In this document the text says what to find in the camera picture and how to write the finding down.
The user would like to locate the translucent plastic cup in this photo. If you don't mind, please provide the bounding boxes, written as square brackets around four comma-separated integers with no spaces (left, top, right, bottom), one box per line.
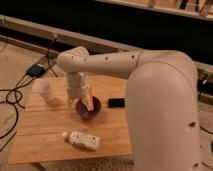
[35,80,54,102]

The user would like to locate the orange stirring stick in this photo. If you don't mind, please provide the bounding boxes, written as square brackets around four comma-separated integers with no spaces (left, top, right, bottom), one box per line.
[87,87,94,111]

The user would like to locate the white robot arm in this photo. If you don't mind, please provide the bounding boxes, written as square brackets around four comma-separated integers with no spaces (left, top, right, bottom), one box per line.
[56,47,201,171]

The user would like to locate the black rectangular box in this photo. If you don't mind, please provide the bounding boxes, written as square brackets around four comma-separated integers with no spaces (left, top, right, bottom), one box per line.
[108,98,125,108]

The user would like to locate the black power adapter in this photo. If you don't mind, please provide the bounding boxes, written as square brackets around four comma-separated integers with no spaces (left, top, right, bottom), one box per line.
[26,64,45,78]

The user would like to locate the black cable on floor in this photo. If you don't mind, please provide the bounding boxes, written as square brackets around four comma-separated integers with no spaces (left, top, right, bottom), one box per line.
[0,39,59,153]

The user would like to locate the white plastic bottle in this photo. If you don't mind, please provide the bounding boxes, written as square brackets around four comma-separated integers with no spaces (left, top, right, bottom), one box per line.
[62,131,100,151]

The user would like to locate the dark red bowl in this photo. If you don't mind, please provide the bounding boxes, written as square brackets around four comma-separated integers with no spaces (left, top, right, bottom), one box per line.
[75,96,101,119]

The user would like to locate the wooden low table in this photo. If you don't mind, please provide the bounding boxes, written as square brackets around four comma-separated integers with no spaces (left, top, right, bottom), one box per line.
[7,75,134,166]

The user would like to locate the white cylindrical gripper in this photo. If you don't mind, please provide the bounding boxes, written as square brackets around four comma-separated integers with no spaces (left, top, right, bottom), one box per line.
[66,72,94,110]

